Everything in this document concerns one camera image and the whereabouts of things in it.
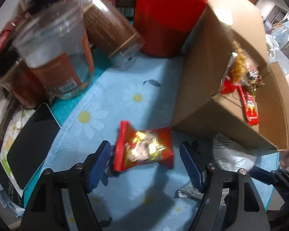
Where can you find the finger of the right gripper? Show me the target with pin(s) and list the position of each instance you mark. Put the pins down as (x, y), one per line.
(266, 177)

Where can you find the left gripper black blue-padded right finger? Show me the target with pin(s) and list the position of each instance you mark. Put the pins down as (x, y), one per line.
(230, 199)

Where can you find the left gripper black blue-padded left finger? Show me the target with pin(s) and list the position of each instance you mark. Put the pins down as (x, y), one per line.
(45, 208)

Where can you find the red chili snack packet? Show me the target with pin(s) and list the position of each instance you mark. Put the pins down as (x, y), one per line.
(248, 106)

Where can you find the red peanut snack packet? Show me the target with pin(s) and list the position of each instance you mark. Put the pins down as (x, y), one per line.
(139, 147)

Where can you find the yellow crackers clear bag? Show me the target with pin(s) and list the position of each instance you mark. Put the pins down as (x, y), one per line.
(238, 67)

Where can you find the silver red snack bag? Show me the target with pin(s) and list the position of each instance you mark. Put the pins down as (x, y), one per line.
(221, 152)

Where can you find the black smartphone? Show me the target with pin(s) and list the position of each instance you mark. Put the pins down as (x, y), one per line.
(32, 145)

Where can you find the dark red green snack bag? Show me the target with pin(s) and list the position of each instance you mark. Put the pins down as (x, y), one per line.
(252, 81)

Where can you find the brown cardboard box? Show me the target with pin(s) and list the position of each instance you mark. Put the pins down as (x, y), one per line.
(201, 111)

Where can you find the blue floral tablecloth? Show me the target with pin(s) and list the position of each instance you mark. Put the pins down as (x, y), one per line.
(143, 197)

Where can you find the clear empty plastic jar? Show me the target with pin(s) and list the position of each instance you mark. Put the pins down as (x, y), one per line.
(55, 47)

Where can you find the clear jar brown label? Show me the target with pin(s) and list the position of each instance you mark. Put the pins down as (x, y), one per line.
(111, 32)

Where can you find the red lidded canister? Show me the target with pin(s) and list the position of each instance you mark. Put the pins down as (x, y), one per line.
(166, 24)

